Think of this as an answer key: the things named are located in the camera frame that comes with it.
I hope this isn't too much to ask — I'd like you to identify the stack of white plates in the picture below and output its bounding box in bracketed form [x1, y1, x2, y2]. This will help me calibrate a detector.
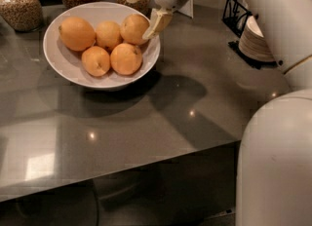
[239, 16, 274, 62]

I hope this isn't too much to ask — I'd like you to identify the white folded card stand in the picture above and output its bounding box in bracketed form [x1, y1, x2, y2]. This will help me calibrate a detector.
[177, 0, 194, 19]

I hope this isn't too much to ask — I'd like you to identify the left glass cereal jar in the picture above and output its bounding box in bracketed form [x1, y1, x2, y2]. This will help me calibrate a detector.
[0, 0, 43, 32]

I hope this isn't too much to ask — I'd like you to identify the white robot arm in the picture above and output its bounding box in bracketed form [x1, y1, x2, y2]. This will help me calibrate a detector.
[235, 0, 312, 226]

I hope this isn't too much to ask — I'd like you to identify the large left orange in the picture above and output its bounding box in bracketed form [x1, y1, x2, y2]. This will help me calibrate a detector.
[58, 17, 96, 52]

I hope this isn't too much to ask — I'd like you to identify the black wire rack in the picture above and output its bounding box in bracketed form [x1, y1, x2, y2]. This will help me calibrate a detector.
[222, 0, 277, 69]

